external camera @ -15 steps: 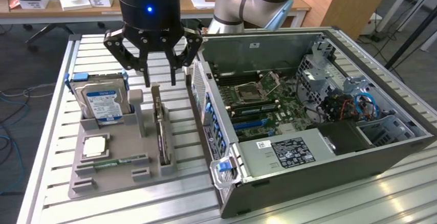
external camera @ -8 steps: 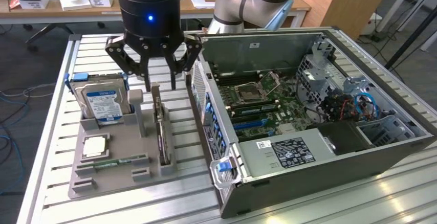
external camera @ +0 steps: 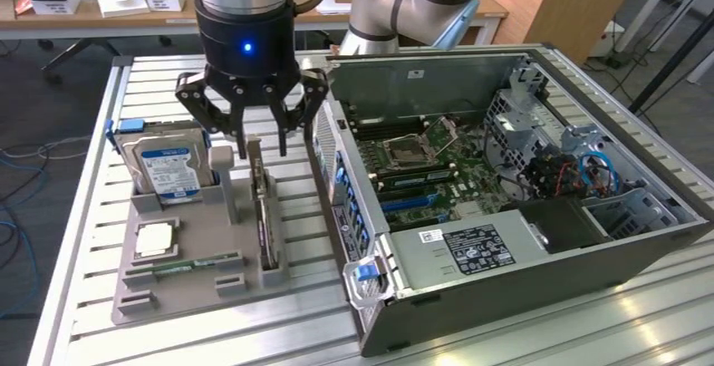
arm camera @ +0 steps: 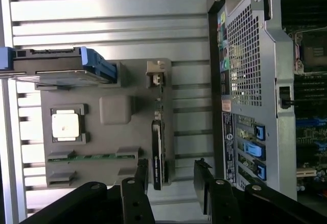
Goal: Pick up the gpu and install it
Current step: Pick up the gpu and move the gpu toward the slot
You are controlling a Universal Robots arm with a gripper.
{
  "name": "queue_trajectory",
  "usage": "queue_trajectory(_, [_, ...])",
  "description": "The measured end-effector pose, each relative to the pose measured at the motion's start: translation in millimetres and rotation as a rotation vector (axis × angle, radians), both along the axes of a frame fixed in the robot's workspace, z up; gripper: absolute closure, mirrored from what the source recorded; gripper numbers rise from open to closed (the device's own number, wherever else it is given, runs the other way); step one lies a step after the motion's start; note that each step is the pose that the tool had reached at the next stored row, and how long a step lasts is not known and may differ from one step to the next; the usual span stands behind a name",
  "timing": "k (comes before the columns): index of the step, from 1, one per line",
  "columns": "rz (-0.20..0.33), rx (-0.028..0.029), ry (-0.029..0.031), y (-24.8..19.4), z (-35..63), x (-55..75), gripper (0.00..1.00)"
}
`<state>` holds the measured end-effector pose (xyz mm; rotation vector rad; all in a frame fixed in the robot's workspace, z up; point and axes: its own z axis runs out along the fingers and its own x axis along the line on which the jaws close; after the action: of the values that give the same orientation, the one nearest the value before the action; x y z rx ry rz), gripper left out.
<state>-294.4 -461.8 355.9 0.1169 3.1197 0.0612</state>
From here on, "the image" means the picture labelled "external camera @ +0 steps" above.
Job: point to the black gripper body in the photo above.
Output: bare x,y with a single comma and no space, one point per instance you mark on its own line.
245,27

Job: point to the black Nvidia graphics card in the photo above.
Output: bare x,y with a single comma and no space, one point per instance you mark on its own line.
267,215

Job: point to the hard disk in blue caddy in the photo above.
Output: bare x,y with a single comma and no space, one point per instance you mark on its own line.
129,125

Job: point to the blue-labelled hard disk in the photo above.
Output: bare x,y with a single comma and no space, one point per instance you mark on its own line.
167,165

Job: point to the white paper sheets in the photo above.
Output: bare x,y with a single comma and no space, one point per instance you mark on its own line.
341,2

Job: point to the CPU socket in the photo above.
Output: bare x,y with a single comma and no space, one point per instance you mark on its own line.
405,152

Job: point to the metal socket cover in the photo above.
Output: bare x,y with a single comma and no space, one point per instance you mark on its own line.
443,132

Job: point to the installed green RAM stick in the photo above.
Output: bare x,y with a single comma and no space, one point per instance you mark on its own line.
412,179

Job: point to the black chair base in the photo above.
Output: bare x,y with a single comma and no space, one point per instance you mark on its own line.
63,57

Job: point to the wooden desk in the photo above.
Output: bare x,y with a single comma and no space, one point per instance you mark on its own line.
83,21

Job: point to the grey parts rack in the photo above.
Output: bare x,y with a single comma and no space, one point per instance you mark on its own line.
205,236

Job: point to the silver CPU chip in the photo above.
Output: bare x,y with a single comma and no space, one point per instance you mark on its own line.
156,240

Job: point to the white box with black top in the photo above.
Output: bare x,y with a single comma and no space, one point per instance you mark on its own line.
56,6

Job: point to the silver disk bay cage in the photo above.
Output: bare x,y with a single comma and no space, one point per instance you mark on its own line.
518,132

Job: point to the green RAM stick on rack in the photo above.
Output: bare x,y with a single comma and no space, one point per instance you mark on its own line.
184,266

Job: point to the silver chipset heatsink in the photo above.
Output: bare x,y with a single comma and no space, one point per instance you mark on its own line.
474,211

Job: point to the red booklet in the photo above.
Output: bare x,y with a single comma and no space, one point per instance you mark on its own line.
21,6

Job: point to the blue case latch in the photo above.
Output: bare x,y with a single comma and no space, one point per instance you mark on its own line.
367,275

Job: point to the silver power supply unit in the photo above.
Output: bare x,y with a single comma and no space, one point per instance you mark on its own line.
435,257

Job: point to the wooden cabinet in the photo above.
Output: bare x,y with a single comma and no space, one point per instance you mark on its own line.
579,6

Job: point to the white device with red dot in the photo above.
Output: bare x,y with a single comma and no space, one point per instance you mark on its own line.
604,44

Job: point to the open grey PC case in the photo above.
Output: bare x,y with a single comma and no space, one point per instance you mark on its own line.
502,299

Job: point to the black stand pole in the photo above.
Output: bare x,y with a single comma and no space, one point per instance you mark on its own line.
670,63

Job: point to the white desk frame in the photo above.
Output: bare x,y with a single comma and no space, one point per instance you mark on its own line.
703,61

